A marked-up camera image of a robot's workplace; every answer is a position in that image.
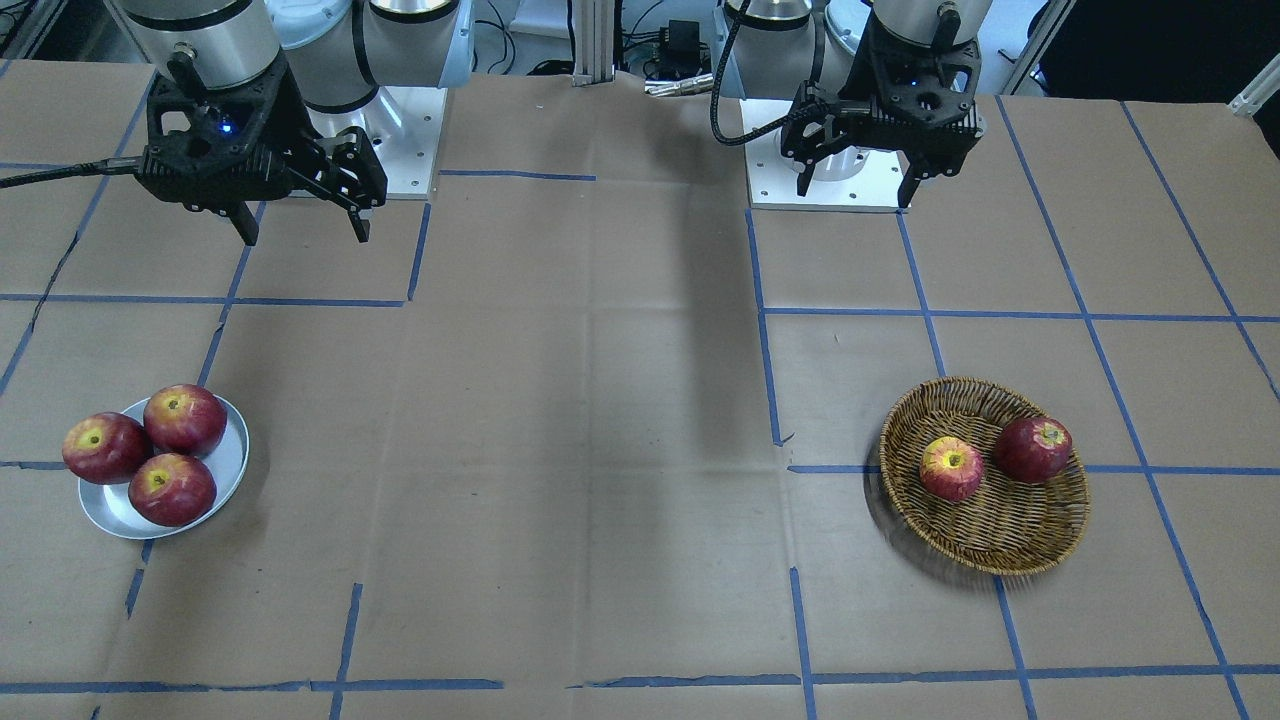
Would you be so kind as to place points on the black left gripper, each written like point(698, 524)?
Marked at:
point(838, 100)

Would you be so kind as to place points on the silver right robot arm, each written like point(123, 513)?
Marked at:
point(340, 52)

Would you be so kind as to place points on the grey round plate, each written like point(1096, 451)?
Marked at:
point(109, 509)

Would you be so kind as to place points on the red yellow apple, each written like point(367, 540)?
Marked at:
point(951, 469)

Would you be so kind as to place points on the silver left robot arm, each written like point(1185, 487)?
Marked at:
point(791, 16)

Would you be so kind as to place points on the red apple plate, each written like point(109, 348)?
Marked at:
point(172, 490)
point(106, 448)
point(185, 419)

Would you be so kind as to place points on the aluminium frame post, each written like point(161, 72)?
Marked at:
point(594, 28)

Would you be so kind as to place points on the red apple plate outer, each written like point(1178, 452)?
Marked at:
point(106, 448)

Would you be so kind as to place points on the red apple plate back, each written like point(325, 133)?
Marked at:
point(185, 419)

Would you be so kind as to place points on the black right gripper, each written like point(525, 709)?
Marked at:
point(292, 118)

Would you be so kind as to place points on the black power adapter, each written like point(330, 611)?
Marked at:
point(680, 46)

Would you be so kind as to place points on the dark red basket apple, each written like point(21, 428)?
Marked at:
point(1033, 450)

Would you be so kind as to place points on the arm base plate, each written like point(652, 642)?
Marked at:
point(857, 179)
point(405, 126)

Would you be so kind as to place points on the red apple plate front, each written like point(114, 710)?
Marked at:
point(172, 490)

